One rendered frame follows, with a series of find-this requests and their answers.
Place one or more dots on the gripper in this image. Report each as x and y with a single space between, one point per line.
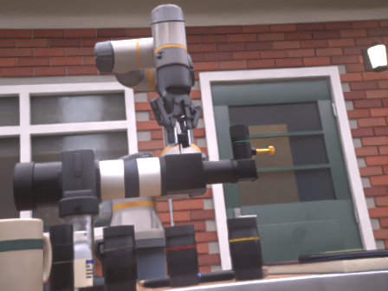
174 75

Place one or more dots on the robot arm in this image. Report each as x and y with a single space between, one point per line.
168 32

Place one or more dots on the black green-ringed eyepiece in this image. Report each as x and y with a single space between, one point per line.
240 141

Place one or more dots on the black drawtube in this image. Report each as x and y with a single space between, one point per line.
218 171

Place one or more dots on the black diagonal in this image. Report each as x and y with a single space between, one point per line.
246 169

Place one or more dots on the yellow thumbscrew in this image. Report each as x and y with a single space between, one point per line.
266 150

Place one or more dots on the black red-ringed eyepiece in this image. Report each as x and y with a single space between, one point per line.
181 256

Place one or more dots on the black yellow-ringed eyepiece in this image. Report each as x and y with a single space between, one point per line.
245 250

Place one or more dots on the black brown-ringed eyepiece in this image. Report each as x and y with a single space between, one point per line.
119 256

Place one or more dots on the black telescope cap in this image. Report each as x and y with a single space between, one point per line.
22 185

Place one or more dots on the black plain eyepiece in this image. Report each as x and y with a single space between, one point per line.
61 256

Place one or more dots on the white black-banded telescope tube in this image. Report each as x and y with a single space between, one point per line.
148 176

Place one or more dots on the thin silver rod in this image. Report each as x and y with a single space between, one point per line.
172 212

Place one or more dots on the white framed window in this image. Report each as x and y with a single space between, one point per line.
75 129

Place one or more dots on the black pen with blue band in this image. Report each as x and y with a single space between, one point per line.
215 276

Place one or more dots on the white blue-labelled bottle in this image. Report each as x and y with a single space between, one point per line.
82 263

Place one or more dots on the cream green-striped mug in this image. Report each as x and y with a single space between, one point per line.
21 253

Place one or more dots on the cream notebook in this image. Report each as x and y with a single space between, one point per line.
327 266

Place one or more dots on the black flat case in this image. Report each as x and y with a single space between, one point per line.
342 256

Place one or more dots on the grey telescope mount cradle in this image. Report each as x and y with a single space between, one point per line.
78 175

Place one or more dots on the green door with white frame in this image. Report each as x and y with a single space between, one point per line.
282 217

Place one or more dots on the clear grey mount column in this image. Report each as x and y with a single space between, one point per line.
79 223

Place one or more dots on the dark wall lamp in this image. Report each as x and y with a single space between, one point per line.
376 56

